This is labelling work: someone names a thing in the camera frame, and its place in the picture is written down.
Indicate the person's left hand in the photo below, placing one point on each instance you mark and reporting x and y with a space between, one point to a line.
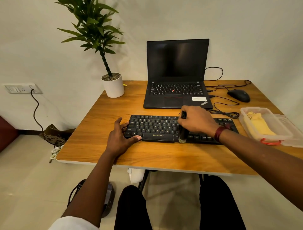
118 142

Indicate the person's right hand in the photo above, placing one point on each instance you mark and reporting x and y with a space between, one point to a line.
198 118

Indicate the black cleaning brush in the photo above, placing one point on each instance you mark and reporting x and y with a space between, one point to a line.
182 136

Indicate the black keyboard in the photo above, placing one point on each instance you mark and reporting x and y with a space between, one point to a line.
151 128

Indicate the clear plastic container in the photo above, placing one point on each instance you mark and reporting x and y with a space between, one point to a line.
243 120

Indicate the yellow cloth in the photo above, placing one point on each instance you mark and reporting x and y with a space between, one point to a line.
259 125

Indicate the clear lid with orange clips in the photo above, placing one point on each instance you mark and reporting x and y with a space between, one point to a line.
292 132

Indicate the person's left forearm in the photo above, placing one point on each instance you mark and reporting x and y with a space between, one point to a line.
88 189

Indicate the person's right forearm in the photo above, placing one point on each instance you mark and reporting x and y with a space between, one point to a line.
262 156

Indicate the person's black trousers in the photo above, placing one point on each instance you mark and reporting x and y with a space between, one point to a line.
132 211

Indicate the person's white shirt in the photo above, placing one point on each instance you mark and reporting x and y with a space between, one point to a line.
73 224

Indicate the red wrist band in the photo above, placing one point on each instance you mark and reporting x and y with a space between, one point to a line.
219 132

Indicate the black computer mouse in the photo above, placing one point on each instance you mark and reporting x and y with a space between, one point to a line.
238 95

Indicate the black table leg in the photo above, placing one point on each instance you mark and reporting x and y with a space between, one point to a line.
144 180
201 180

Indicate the white plant pot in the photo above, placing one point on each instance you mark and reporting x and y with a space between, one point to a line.
113 88

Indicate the black woven basket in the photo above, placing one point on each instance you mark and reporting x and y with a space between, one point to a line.
109 199

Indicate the black laptop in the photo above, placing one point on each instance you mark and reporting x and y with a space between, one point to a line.
177 59

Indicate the brown patterned bag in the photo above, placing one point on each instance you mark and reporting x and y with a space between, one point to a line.
55 137

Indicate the white flower bunch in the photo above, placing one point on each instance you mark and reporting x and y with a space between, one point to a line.
55 153

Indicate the dark brown cabinet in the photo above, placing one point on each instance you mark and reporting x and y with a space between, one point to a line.
8 135

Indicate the green leafy plant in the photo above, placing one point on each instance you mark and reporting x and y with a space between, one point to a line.
92 28

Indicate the white wall socket panel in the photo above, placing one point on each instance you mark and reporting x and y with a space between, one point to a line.
20 88

